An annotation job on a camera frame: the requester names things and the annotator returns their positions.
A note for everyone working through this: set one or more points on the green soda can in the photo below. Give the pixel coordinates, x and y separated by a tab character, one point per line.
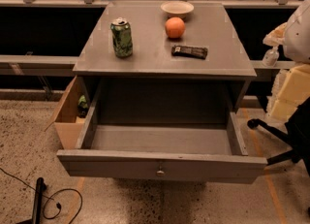
121	37

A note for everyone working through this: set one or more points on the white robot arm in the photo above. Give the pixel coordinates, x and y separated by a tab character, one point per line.
297	34

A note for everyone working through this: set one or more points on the grey open top drawer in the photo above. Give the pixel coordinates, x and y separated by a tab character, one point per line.
194	143

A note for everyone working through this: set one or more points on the round drawer knob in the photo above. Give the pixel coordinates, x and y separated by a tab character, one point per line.
160	172

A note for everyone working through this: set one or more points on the grey cabinet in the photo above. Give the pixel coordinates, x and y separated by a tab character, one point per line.
152	76

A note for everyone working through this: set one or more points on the green item in box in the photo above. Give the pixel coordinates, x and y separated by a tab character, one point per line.
82	103

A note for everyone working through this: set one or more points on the orange fruit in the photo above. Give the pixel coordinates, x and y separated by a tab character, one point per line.
175	27

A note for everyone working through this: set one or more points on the cardboard box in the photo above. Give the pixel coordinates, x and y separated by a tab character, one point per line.
65	116

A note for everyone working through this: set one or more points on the white bowl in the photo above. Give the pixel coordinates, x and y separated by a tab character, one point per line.
176	8

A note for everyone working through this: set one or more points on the clear sanitizer bottle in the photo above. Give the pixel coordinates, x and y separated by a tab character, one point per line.
271	57

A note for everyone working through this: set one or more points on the yellow foam blocks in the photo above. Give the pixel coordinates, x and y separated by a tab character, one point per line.
291	86

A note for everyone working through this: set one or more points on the black stand base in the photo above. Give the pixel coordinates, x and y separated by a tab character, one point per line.
36	211

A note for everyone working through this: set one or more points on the black office chair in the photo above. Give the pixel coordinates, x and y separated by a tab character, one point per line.
297	136

